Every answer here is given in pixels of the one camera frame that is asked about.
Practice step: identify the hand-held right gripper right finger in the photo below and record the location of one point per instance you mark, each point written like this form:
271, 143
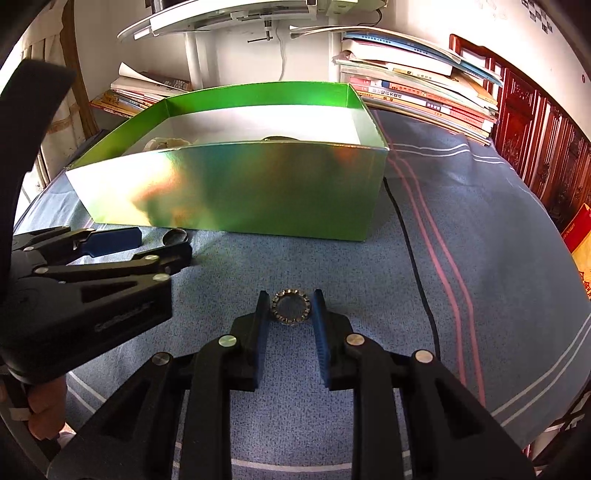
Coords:
321, 337

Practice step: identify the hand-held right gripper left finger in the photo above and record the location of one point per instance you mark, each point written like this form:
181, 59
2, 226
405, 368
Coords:
262, 332

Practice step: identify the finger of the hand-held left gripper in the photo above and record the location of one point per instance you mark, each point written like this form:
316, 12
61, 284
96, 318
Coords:
113, 240
152, 265

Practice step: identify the shiny green cardboard box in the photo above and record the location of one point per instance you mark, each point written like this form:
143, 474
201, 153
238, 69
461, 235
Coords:
277, 194

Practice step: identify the person's left hand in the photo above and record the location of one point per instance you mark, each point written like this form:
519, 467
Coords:
46, 406

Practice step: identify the white item in box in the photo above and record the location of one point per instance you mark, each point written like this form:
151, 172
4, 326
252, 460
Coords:
168, 142

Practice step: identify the small stack of books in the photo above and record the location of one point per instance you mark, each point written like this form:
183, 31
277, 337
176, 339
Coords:
138, 92

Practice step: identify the dark item in box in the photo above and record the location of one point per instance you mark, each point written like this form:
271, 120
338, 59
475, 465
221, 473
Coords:
279, 137

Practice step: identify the blue printed tablecloth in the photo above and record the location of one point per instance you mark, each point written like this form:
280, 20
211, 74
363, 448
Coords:
485, 258

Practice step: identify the white round pole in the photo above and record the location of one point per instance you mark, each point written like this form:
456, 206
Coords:
195, 60

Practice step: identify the metal clamp screw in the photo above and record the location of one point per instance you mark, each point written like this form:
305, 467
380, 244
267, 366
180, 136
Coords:
263, 34

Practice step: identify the large stack of books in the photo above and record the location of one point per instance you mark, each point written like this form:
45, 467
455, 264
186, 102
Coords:
415, 87

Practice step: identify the red and yellow box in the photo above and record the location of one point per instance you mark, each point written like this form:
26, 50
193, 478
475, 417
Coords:
579, 249

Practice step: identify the red carved wooden cabinet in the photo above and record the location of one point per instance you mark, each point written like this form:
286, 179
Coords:
545, 134

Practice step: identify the brown wooden frame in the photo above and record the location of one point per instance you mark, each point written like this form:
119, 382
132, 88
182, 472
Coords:
76, 69

